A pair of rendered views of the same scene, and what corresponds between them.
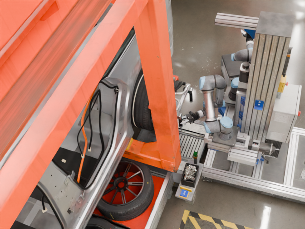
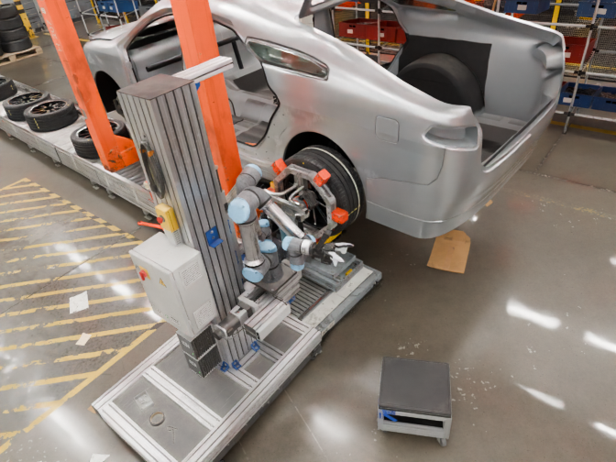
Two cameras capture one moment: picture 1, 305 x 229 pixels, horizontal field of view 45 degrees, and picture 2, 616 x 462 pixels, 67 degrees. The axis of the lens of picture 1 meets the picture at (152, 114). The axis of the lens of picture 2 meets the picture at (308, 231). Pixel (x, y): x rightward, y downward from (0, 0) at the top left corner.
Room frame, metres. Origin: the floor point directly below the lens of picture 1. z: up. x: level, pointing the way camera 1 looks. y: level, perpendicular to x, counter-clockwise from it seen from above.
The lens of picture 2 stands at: (3.05, -2.88, 2.69)
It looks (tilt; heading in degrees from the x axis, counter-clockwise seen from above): 37 degrees down; 104
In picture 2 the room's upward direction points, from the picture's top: 6 degrees counter-clockwise
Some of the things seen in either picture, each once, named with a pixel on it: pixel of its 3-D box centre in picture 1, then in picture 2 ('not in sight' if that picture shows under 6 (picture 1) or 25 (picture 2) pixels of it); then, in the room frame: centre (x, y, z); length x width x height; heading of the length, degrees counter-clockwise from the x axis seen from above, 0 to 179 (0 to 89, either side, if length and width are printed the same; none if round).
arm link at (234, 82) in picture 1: (237, 85); (267, 254); (2.30, -0.90, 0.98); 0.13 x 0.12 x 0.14; 77
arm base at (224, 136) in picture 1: (225, 131); not in sight; (1.86, -0.66, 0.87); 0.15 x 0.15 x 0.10
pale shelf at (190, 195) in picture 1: (189, 180); not in sight; (1.63, -0.25, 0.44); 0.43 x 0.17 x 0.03; 149
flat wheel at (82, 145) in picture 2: not in sight; (101, 138); (-0.63, 1.85, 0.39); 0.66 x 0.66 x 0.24
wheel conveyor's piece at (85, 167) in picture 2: not in sight; (110, 154); (-0.55, 1.80, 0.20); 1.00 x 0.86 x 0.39; 149
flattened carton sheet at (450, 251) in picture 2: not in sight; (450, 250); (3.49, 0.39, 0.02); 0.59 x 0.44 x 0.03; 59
